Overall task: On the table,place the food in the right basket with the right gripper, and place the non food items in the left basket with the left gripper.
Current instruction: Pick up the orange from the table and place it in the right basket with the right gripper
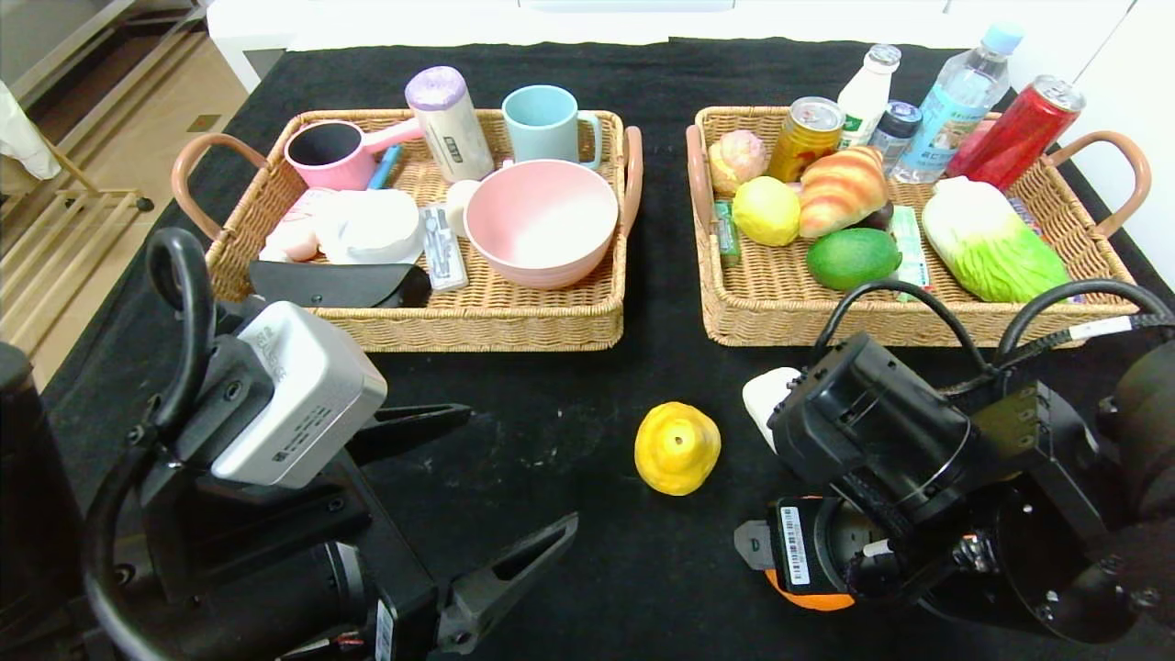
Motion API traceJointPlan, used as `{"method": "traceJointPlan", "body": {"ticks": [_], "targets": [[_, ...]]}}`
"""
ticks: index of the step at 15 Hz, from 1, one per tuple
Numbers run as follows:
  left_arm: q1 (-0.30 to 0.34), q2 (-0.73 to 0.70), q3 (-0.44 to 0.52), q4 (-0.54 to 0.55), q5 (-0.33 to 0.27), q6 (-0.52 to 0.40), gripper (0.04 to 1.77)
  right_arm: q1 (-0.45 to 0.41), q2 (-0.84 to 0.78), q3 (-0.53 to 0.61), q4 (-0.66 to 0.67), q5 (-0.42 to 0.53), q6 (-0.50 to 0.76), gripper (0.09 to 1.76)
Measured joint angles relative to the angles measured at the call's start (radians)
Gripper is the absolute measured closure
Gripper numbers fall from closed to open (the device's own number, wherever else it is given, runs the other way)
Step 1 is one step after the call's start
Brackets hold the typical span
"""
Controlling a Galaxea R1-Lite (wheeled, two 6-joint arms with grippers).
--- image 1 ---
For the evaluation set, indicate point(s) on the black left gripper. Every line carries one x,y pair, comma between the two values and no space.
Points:
397,574

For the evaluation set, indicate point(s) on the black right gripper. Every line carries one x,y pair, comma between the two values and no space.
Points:
795,545

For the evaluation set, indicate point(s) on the orange fruit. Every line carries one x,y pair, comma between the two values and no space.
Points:
817,601

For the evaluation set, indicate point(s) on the yellow pear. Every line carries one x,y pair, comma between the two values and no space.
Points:
677,450

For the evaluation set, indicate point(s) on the pink bowl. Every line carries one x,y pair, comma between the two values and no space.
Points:
542,225

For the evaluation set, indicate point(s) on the green lime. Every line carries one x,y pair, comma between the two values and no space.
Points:
854,260

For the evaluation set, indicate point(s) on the brown striped croissant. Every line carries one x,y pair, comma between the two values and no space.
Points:
840,193

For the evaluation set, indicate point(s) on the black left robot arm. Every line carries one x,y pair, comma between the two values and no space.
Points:
37,514

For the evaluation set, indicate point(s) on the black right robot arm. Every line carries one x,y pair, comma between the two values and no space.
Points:
872,431

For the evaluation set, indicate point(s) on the white soap bar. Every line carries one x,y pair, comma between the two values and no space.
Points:
762,395

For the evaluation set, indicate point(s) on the black tablecloth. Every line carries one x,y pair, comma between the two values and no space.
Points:
597,569

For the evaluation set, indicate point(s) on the clear plastic tool pack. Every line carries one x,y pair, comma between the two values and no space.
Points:
443,255

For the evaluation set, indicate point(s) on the black glasses case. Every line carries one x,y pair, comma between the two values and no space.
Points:
329,285

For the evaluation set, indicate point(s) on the white round container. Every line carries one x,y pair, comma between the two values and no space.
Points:
372,228

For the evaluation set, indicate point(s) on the small cream cup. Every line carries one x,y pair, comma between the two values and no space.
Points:
459,207

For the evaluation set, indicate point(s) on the green gum pack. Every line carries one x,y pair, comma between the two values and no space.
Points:
727,232

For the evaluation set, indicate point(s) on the pink white tube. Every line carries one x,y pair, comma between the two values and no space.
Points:
296,237

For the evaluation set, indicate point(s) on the yellow lemon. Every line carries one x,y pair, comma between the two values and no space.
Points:
767,211

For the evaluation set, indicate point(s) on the green white candy pack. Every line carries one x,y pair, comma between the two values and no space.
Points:
912,248

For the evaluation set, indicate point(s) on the blue pen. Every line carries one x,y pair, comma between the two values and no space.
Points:
386,168

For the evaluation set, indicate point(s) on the pink scoop cup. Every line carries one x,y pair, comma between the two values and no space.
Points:
351,174

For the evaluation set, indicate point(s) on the purple eggplant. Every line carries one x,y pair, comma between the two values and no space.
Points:
879,218

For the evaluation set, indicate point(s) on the cream tumbler purple lid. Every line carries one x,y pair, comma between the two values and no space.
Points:
453,135

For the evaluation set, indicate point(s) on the green white cabbage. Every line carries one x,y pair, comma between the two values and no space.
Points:
996,246

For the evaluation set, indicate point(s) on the pink yellow bun toy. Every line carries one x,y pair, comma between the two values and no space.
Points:
742,154

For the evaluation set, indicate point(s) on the light blue mug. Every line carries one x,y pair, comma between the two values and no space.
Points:
544,124

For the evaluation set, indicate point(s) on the yellow drink can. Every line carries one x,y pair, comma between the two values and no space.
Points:
806,140

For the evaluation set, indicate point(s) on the colourful snack packet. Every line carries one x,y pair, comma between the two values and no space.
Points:
1021,211

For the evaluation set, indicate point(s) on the small blue-capped bottle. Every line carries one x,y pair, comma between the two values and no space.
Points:
895,138

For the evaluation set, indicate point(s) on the white milk bottle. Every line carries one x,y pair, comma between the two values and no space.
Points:
867,96

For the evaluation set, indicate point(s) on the light wooden rack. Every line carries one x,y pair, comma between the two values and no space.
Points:
110,195

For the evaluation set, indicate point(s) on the clear water bottle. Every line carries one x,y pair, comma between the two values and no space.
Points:
955,108

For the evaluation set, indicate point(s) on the red drink can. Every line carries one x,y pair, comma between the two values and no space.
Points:
1014,136

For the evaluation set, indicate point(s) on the brown wooden shelf unit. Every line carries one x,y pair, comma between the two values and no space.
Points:
138,46

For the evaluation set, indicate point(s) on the white hanging cloth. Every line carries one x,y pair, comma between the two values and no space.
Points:
18,138

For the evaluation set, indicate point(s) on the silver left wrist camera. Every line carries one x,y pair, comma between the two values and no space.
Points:
294,404

